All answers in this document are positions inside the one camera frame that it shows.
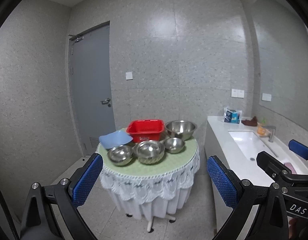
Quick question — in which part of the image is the medium steel bowl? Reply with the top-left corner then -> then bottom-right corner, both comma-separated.
133,140 -> 165,165

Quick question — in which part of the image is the blue tissue pack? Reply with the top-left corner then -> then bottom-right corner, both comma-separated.
223,107 -> 242,124

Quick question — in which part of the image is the red plastic basin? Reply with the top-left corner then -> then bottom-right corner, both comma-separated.
126,119 -> 164,143

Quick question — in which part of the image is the door closer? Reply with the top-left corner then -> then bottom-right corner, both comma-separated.
68,34 -> 84,43

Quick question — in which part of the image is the white double wall socket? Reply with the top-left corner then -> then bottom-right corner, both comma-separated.
231,89 -> 245,99

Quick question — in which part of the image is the round table green cloth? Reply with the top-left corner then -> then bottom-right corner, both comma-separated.
96,138 -> 200,232

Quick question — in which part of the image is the white wall switch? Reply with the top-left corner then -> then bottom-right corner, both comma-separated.
126,72 -> 133,81

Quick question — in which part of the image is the blue plastic plate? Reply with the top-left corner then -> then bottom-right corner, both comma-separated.
98,130 -> 133,149

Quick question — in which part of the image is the steel faucet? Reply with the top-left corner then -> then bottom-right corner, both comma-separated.
263,125 -> 276,142

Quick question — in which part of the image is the brown cloth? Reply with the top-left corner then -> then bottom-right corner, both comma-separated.
241,116 -> 258,127

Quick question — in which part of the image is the grey door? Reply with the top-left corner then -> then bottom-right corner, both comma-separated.
69,22 -> 115,155

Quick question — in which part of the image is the orange cup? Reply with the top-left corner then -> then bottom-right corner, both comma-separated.
257,119 -> 266,136

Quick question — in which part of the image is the door handle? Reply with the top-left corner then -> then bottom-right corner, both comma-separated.
101,98 -> 111,107

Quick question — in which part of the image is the white sink counter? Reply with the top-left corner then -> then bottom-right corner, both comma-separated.
204,115 -> 308,230

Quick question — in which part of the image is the right hand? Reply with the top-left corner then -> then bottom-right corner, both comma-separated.
289,218 -> 299,239

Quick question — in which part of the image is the pink soap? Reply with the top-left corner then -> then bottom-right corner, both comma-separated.
284,162 -> 297,174

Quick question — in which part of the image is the wall mirror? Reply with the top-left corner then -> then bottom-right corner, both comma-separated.
251,0 -> 308,130

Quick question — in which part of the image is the large steel bowl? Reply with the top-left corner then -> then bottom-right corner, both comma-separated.
165,120 -> 197,141

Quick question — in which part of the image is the small steel bowl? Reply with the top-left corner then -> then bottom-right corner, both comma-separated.
163,138 -> 185,154
107,145 -> 133,166

